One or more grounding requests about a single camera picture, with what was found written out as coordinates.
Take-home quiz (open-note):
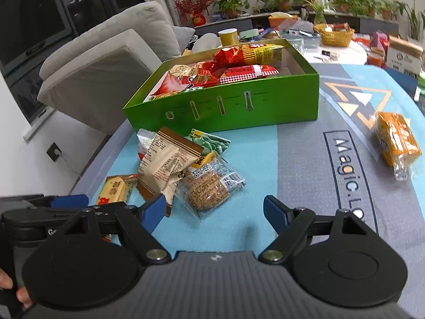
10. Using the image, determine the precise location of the beige sofa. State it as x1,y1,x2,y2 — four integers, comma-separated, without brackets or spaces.
36,1,181,135

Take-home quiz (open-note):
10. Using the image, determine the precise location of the dark wall socket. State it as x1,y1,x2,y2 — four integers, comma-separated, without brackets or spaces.
46,141,62,162

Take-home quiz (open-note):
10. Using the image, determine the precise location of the green snack packet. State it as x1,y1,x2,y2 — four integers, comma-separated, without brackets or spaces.
184,128,232,165

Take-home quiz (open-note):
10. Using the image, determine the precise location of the brown beige snack packet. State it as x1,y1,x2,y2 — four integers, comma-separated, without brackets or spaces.
136,126,205,218

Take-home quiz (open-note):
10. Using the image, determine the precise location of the grey cushion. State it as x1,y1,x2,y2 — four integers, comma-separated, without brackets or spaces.
173,26,196,55

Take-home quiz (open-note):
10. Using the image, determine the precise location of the red checkered snack packet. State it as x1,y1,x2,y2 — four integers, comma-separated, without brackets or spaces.
217,65,280,82

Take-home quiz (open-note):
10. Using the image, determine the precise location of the orange cup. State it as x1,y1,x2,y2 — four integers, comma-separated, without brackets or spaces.
367,47,386,69

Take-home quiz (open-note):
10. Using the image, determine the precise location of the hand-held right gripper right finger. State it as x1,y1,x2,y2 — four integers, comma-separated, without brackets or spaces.
259,195,374,264

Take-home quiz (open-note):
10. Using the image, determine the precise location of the printed cardboard box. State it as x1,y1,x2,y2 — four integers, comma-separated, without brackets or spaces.
387,36,425,78

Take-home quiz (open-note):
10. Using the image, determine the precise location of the small yellow orange packet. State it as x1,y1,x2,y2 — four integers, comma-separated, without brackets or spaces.
96,174,138,207

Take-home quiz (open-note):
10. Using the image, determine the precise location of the person's left hand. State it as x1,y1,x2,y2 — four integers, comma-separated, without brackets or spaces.
0,267,33,310

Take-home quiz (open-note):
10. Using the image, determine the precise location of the orange container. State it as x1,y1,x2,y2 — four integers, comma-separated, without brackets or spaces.
267,12,298,30

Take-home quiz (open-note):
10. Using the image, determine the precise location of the dark low cabinet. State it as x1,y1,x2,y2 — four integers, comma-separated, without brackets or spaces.
196,12,401,39

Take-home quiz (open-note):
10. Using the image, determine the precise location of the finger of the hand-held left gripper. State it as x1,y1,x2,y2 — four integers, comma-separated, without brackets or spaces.
2,194,90,241

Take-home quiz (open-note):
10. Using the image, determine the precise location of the clear drinking glass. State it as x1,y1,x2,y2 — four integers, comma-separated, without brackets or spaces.
288,34,305,53

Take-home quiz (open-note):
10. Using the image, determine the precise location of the white round table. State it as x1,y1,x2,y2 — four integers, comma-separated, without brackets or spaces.
304,41,370,65

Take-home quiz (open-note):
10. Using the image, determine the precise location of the yellow woven basket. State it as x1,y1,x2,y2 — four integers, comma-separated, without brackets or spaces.
313,23,356,47

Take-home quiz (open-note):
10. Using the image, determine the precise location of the yellow red snack bag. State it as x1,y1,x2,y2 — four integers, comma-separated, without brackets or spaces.
241,44,285,64

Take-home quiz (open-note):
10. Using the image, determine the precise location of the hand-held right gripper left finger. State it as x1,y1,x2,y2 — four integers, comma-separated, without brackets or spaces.
60,193,171,266

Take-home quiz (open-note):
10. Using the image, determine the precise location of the tall leafy potted plant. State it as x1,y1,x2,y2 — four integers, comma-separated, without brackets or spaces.
407,0,425,42

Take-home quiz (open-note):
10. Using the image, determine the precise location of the small white red packet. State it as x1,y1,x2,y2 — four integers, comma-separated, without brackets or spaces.
137,128,157,162

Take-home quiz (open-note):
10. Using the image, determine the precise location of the round cookie clear packet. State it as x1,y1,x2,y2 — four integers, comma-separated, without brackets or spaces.
175,157,247,220

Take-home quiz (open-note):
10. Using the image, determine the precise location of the red flower plant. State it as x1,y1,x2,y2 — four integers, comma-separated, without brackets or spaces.
173,0,220,26

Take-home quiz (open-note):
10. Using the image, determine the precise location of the dark glass window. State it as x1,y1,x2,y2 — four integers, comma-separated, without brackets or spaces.
0,0,78,127

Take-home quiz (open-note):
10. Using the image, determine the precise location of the yellow cup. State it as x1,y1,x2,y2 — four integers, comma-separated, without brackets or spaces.
217,28,240,46

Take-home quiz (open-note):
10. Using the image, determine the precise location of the pink red snack bag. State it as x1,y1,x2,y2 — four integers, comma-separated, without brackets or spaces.
369,31,392,54

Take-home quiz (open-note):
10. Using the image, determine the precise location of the small red snack packet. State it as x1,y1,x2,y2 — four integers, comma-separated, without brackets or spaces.
212,47,246,66

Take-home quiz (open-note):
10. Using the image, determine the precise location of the green cardboard box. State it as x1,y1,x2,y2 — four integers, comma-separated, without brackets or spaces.
122,38,320,133

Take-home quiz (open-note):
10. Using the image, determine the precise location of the large red snack bag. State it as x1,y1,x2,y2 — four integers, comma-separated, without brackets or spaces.
149,61,220,102

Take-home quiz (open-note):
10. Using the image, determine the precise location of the blue grey printed mat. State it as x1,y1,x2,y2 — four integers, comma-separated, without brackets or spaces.
68,63,425,319

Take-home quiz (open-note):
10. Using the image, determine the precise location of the orange cracker packet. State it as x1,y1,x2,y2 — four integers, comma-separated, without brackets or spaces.
375,111,423,182

